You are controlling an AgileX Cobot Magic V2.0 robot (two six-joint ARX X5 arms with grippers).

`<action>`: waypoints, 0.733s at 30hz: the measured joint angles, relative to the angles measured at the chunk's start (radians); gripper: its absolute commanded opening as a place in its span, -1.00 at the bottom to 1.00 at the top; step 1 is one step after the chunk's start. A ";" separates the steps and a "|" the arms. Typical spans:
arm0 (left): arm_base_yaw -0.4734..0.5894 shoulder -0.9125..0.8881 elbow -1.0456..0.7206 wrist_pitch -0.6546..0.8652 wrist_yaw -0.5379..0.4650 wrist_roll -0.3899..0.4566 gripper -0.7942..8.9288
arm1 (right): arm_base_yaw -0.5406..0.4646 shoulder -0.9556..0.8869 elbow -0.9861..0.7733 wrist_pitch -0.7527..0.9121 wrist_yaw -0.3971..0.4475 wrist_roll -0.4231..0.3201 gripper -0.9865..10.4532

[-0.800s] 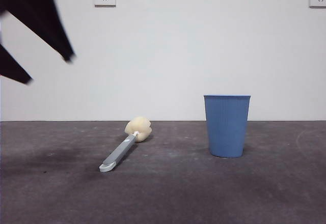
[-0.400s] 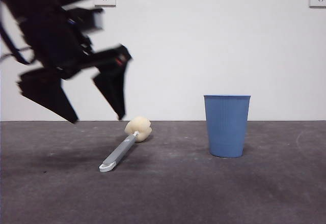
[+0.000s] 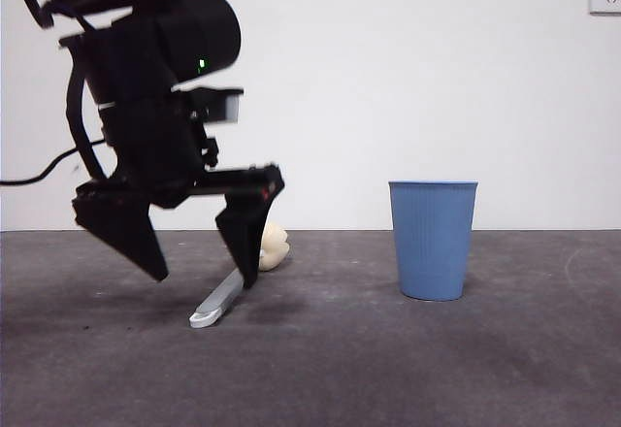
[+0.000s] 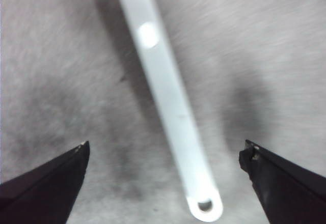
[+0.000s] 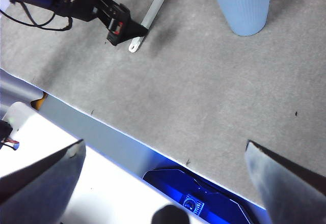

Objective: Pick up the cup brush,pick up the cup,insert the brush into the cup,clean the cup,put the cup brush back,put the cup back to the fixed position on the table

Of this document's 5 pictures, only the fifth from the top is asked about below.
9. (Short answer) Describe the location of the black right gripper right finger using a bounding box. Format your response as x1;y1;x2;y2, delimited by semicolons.
245;139;326;224

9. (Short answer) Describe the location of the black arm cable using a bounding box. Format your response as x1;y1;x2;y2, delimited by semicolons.
0;1;74;32

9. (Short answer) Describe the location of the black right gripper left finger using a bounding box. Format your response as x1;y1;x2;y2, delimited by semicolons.
0;139;87;224

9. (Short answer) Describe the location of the grey-handled sponge cup brush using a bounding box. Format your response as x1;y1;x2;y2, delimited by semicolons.
128;0;174;53

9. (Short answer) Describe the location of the grey table edge rail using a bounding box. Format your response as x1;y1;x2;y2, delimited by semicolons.
0;68;273;224

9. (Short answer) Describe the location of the black round knob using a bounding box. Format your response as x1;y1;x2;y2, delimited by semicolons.
152;205;191;224

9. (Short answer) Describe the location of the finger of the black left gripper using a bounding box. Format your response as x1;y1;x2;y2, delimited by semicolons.
106;7;149;47

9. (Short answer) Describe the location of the blue ribbed plastic cup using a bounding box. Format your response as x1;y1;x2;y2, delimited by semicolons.
207;0;273;37

